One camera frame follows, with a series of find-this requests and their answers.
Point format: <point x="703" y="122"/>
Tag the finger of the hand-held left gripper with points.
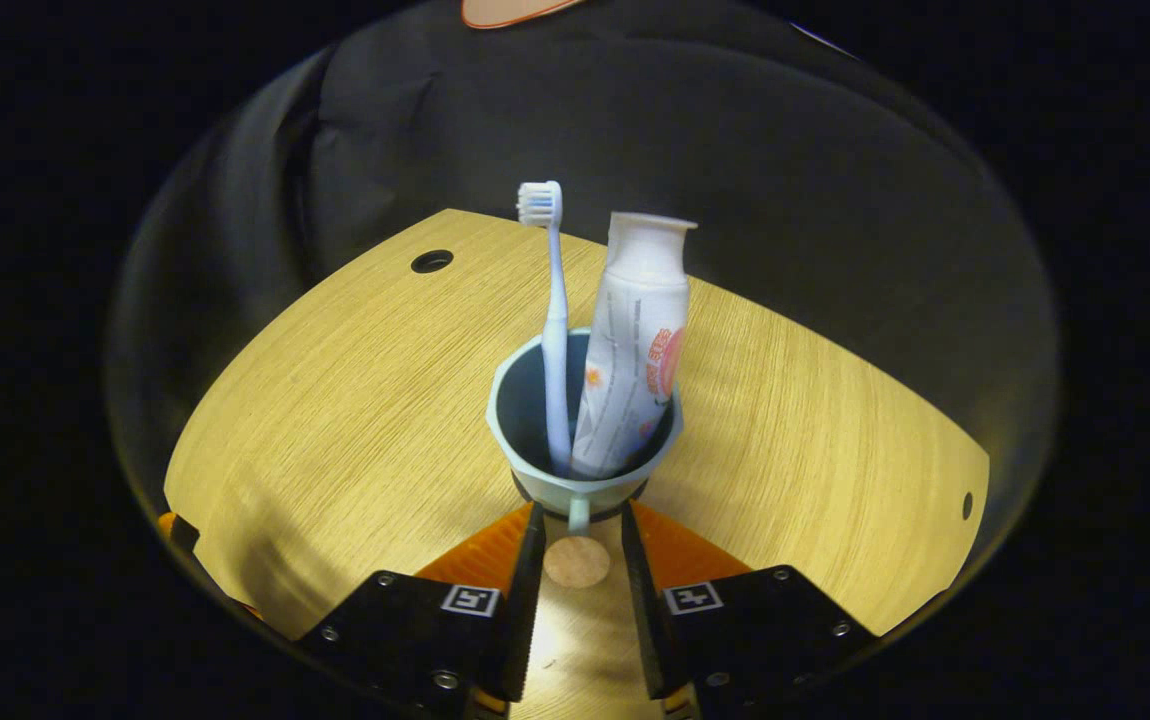
<point x="181" y="533"/>

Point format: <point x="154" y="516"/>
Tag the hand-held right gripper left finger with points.
<point x="520" y="600"/>

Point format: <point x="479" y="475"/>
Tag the light green cup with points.
<point x="520" y="410"/>

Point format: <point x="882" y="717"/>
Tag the black backdrop cloth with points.
<point x="735" y="150"/>

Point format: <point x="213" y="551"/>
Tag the white toothbrush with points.
<point x="556" y="350"/>

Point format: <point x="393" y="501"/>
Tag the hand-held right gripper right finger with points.
<point x="647" y="600"/>

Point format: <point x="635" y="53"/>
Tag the wooden desktop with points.
<point x="355" y="400"/>

